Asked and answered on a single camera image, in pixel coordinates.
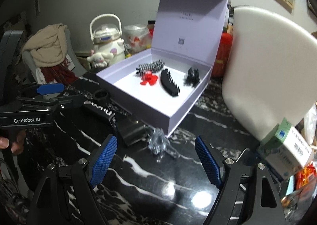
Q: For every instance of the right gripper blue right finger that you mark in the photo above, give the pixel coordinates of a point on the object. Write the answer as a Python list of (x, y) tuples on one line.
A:
[(211, 160)]

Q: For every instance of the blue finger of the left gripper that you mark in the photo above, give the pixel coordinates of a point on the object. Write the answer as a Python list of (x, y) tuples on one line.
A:
[(50, 88)]

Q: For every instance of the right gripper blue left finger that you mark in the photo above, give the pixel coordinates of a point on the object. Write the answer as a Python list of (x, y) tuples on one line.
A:
[(100, 159)]

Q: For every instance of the black long PUCO box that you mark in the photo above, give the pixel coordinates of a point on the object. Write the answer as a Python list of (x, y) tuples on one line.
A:
[(107, 115)]

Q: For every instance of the clear plastic hair clip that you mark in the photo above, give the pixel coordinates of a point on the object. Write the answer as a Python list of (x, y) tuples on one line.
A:
[(159, 145)]

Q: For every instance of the red flower hair clip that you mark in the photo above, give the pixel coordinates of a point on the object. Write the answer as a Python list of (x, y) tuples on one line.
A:
[(149, 78)]

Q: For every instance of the black claw hair clip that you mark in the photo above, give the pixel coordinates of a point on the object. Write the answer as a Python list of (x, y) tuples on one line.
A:
[(168, 84)]

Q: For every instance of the black flower hair clip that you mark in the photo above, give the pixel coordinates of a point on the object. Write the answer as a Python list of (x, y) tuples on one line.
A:
[(192, 78)]

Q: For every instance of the black white checkered scrunchie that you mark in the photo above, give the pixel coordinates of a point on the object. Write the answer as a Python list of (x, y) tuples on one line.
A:
[(153, 67)]

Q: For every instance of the dark transparent square case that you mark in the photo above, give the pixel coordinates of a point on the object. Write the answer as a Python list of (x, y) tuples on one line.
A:
[(131, 131)]

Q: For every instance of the person's left hand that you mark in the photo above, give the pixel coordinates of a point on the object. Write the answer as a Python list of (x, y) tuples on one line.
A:
[(16, 146)]

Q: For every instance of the red fringed scarf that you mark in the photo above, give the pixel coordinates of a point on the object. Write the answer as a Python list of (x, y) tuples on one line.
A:
[(59, 73)]

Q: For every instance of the beige knit cloth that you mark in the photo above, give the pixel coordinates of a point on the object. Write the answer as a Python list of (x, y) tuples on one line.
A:
[(48, 47)]

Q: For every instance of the green white medicine box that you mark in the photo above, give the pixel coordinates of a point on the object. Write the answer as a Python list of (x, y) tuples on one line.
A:
[(285, 150)]

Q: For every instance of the white Cinnamoroll water bottle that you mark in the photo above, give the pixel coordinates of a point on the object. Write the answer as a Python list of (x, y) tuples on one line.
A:
[(108, 46)]

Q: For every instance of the white open gift box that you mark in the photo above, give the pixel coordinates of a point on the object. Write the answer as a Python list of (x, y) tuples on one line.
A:
[(187, 34)]

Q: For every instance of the pile of snack packets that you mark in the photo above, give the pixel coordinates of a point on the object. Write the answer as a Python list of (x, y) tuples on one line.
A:
[(296, 203)]

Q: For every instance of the plastic wrapped jar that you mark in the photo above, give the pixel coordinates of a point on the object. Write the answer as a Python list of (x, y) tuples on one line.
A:
[(137, 38)]

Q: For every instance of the red container behind box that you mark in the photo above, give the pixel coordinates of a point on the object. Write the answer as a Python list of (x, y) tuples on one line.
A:
[(222, 57)]

